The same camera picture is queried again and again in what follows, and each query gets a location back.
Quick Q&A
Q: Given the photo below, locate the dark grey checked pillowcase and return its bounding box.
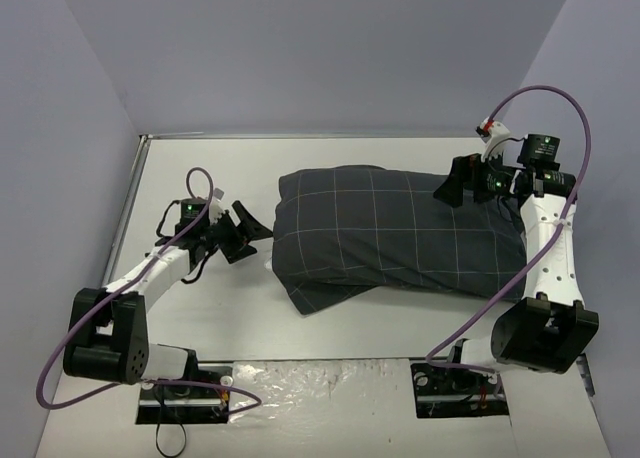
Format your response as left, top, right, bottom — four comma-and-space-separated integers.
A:
271, 165, 526, 315

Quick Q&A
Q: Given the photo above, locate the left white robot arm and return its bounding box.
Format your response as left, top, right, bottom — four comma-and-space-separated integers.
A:
63, 198, 273, 396

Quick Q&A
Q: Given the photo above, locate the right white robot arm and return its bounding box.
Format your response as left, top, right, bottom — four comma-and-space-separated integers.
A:
427, 130, 599, 391

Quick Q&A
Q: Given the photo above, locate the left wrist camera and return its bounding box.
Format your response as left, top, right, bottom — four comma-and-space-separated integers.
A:
209, 188, 225, 224

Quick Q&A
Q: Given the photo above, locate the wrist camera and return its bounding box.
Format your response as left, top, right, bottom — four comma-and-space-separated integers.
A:
476, 117, 511, 162
209, 188, 225, 224

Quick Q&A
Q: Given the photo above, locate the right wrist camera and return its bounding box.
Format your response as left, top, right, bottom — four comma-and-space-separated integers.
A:
476, 117, 511, 162

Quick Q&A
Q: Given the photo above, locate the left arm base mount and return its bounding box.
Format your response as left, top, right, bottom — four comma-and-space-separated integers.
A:
135, 384, 229, 425

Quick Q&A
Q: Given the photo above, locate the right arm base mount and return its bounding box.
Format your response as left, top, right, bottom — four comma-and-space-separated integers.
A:
410, 361, 509, 419

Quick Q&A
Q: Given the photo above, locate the black cable loop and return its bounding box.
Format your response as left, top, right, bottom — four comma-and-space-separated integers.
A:
152, 420, 184, 458

